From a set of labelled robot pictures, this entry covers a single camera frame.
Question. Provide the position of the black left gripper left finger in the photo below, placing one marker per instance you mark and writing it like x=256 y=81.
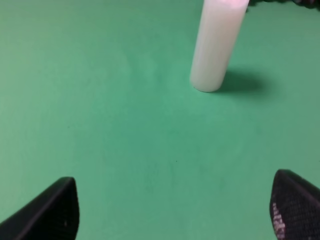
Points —
x=53 y=215

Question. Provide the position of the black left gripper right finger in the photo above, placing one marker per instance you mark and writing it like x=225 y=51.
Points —
x=294 y=207

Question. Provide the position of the white pillar candle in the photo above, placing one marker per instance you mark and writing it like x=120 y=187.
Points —
x=218 y=30

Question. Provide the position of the red artificial grape bunch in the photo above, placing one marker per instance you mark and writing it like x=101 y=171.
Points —
x=308 y=4

